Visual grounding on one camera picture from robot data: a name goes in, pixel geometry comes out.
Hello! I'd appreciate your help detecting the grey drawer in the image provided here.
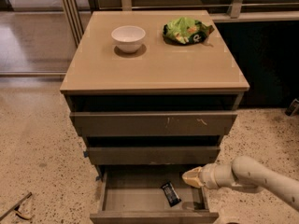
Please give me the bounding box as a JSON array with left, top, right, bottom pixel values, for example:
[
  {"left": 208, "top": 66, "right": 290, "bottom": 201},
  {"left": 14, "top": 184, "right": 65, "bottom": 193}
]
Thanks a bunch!
[
  {"left": 90, "top": 165, "right": 219, "bottom": 224},
  {"left": 70, "top": 111, "right": 237, "bottom": 137},
  {"left": 87, "top": 147, "right": 221, "bottom": 165}
]

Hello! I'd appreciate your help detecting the grey top drawer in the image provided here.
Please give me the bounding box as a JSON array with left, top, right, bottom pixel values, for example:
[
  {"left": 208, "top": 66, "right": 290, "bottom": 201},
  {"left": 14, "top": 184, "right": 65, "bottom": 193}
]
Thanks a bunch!
[{"left": 70, "top": 111, "right": 237, "bottom": 137}]

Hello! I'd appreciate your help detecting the floor tool with handle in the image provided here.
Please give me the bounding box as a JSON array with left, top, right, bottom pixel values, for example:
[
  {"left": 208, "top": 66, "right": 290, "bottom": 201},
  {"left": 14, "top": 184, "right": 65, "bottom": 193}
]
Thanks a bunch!
[{"left": 0, "top": 192, "right": 33, "bottom": 220}]

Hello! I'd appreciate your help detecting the grey bottom drawer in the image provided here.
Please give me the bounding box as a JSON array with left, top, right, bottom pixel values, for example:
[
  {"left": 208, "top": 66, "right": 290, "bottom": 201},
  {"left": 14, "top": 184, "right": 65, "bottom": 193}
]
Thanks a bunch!
[{"left": 90, "top": 165, "right": 219, "bottom": 224}]

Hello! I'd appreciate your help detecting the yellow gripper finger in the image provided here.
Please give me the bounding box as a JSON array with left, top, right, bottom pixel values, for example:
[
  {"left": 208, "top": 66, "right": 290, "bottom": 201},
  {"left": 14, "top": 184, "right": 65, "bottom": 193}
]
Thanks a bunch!
[
  {"left": 185, "top": 178, "right": 202, "bottom": 189},
  {"left": 182, "top": 166, "right": 202, "bottom": 180}
]

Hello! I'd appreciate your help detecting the green chip bag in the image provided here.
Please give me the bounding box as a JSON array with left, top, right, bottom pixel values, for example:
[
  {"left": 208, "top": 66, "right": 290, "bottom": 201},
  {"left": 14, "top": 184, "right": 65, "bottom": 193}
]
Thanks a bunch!
[{"left": 163, "top": 17, "right": 214, "bottom": 45}]

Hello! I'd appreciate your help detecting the dark object on floor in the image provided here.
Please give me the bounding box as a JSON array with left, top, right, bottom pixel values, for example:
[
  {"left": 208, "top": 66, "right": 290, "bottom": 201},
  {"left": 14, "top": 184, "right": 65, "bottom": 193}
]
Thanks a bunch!
[{"left": 285, "top": 98, "right": 299, "bottom": 116}]

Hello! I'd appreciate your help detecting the grey middle drawer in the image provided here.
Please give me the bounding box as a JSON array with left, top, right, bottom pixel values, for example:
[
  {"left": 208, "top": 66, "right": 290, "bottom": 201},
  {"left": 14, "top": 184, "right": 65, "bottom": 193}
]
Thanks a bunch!
[{"left": 87, "top": 147, "right": 221, "bottom": 165}]

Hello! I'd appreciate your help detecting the white ceramic bowl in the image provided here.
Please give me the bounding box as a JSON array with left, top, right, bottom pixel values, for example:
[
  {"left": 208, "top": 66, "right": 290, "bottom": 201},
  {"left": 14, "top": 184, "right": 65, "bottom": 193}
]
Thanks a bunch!
[{"left": 111, "top": 25, "right": 146, "bottom": 53}]

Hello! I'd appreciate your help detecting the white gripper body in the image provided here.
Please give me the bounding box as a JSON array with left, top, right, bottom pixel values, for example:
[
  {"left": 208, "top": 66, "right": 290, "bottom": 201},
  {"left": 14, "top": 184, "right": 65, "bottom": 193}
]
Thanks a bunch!
[{"left": 199, "top": 163, "right": 234, "bottom": 189}]

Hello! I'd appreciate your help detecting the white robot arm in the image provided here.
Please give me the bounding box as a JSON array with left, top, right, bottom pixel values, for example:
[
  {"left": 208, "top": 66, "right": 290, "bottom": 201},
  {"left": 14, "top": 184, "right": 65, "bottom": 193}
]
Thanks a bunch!
[{"left": 182, "top": 156, "right": 299, "bottom": 211}]

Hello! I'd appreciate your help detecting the grey drawer cabinet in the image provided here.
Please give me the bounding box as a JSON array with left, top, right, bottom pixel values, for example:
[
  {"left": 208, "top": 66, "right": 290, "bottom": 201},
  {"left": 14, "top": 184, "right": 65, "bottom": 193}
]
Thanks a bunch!
[{"left": 59, "top": 10, "right": 250, "bottom": 224}]

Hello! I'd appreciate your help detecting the metal window frame post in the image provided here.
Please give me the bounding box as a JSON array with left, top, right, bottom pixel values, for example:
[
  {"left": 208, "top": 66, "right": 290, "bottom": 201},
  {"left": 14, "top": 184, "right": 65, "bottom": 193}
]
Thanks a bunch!
[{"left": 62, "top": 0, "right": 84, "bottom": 46}]

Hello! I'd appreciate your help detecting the dark rxbar blueberry bar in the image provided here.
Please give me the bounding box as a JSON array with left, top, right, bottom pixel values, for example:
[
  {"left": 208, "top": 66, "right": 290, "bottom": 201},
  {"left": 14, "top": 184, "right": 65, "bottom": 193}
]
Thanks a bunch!
[{"left": 161, "top": 182, "right": 181, "bottom": 207}]

